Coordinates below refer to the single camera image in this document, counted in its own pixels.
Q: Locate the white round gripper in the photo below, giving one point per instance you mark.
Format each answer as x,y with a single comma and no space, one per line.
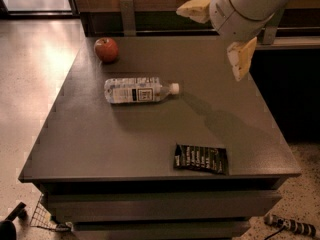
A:
231,17

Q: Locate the clear plastic water bottle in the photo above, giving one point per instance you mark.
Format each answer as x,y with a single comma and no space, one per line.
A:
138,90

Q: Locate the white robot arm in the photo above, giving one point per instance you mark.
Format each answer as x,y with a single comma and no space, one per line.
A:
237,21

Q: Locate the red apple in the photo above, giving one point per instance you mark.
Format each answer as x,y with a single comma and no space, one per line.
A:
106,49

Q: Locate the black snack packet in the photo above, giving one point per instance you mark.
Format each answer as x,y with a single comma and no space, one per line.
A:
199,158

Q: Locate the grey drawer cabinet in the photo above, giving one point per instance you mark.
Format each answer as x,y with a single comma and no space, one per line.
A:
108,168

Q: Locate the power strip on floor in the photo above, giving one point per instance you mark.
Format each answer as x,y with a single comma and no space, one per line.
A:
293,226

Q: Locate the black object bottom left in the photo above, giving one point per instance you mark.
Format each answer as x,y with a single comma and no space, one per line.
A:
7,227

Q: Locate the white wire basket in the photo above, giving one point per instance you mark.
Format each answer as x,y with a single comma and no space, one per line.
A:
42,219

